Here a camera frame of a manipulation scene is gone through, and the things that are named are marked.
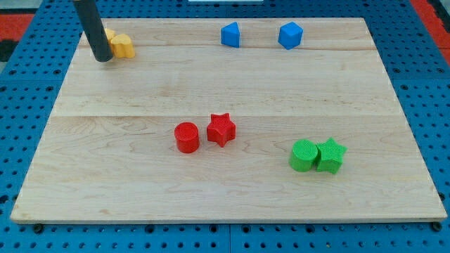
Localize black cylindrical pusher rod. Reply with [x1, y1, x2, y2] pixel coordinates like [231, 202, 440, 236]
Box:
[72, 0, 113, 63]

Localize yellow heart block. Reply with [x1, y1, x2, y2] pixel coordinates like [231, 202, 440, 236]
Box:
[110, 34, 136, 58]

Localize blue triangle block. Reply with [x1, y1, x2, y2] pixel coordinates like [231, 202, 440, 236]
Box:
[221, 22, 240, 48]

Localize yellow block behind rod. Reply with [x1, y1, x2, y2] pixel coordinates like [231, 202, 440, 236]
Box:
[104, 28, 116, 43]

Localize red cylinder block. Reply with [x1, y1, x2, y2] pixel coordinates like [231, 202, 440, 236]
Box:
[174, 122, 200, 153]

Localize red star block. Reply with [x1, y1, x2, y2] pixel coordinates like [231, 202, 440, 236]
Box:
[207, 113, 236, 148]

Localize blue cube block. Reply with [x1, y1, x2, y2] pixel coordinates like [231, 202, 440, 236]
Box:
[278, 22, 304, 50]

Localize wooden board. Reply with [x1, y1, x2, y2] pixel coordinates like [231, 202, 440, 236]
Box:
[11, 18, 447, 224]

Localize green cylinder block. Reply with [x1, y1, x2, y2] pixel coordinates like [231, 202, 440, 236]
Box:
[288, 139, 319, 172]

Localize green star block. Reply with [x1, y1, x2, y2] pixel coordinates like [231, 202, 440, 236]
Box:
[316, 138, 347, 174]

